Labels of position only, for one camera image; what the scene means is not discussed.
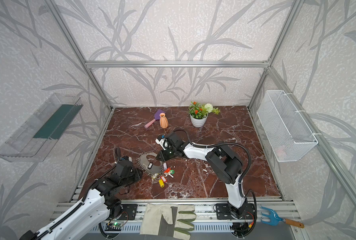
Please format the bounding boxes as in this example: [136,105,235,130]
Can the left circuit board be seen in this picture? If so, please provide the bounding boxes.
[104,222,125,232]

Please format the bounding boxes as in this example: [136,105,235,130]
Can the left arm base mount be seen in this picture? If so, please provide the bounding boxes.
[108,204,138,221]

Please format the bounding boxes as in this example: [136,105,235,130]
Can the white wire mesh basket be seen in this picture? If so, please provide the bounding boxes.
[257,90,318,162]

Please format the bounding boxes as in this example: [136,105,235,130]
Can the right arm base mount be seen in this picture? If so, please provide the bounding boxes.
[213,203,256,221]

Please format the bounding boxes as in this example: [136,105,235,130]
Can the yellow key tag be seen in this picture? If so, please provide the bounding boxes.
[158,179,164,188]

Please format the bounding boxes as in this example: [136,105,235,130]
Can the beige green work glove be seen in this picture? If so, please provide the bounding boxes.
[140,204,197,240]

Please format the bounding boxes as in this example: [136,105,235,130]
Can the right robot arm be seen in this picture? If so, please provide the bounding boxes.
[155,129,252,220]

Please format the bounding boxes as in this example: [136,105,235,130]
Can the white pot artificial plant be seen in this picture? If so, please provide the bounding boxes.
[189,102,221,128]

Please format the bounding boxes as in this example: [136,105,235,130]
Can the clear plastic wall shelf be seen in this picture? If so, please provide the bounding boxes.
[0,93,83,163]

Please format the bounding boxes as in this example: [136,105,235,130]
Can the orange ribbed vase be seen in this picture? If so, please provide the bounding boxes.
[159,113,169,129]

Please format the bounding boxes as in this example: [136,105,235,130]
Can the right circuit board wires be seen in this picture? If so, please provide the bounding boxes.
[230,220,258,238]

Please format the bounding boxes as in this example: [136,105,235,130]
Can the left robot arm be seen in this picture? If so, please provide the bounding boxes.
[20,147,142,240]

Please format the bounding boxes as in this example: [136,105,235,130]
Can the blue garden hand fork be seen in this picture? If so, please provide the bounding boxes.
[261,207,305,229]

